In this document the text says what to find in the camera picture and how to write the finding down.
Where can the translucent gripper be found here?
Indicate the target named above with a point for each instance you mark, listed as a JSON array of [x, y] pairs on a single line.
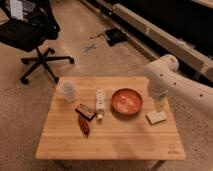
[[159, 104]]

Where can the orange ceramic bowl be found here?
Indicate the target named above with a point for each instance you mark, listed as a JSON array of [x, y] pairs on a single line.
[[127, 101]]

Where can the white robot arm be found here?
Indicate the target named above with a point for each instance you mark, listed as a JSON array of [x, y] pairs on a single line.
[[163, 77]]

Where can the beige sponge block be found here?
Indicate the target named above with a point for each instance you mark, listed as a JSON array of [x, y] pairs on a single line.
[[155, 117]]

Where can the white tube bottle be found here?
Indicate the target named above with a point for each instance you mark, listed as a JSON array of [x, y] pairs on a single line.
[[100, 104]]

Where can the wooden table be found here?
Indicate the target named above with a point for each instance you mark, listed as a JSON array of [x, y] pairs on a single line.
[[116, 137]]

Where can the dark rectangular box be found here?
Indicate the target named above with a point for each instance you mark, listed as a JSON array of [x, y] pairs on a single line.
[[87, 112]]

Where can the red snack packet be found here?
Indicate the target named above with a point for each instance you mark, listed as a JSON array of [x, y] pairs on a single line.
[[83, 125]]

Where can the black object on floor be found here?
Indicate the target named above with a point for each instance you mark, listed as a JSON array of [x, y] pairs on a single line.
[[115, 36]]

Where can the translucent plastic cup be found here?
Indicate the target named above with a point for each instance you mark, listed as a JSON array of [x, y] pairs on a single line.
[[67, 88]]

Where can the black office chair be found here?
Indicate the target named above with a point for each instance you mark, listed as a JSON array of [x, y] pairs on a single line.
[[29, 34]]

